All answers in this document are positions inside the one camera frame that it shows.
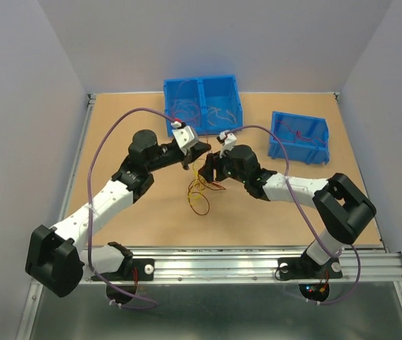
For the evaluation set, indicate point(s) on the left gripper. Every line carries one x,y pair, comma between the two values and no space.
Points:
193,152

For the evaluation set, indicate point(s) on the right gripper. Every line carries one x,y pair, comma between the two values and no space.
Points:
207,171

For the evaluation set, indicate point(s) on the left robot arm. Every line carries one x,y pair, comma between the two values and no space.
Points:
55,254

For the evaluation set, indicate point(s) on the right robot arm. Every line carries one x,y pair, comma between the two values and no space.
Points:
344,209

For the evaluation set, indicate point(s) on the blue double bin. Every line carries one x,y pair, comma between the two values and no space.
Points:
210,104

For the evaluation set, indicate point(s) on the blue single bin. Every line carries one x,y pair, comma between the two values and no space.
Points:
305,138

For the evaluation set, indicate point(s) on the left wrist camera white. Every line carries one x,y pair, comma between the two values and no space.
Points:
184,135

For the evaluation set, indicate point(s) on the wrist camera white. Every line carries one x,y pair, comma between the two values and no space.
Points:
184,135
227,140

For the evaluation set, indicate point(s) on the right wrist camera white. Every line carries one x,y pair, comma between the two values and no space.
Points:
227,140

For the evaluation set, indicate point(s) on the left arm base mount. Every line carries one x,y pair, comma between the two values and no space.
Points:
134,270

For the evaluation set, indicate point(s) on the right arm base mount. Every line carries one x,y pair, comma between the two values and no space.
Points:
301,268

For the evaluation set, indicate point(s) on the aluminium rail frame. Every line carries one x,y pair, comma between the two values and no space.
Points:
214,274

